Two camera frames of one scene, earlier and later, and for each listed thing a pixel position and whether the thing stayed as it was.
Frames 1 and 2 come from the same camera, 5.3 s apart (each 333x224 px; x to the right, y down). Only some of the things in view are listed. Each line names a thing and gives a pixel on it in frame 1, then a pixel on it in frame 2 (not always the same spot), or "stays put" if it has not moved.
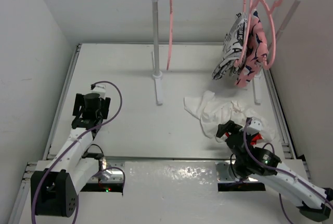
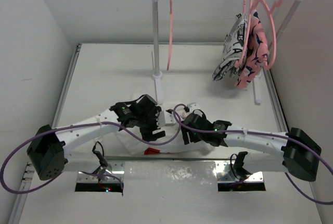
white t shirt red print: [210, 112] → [130, 141]
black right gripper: [226, 127] → [186, 136]
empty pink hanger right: [269, 12] stays put
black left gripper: [78, 103] → [148, 134]
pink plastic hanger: [170, 28] stays put
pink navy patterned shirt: [256, 52] stays put
